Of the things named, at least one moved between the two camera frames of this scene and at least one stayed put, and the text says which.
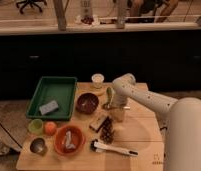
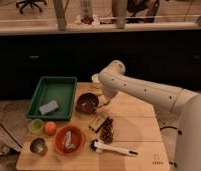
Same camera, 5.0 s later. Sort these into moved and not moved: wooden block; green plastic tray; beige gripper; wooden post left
Moved: beige gripper
Not moved: wooden post left; green plastic tray; wooden block
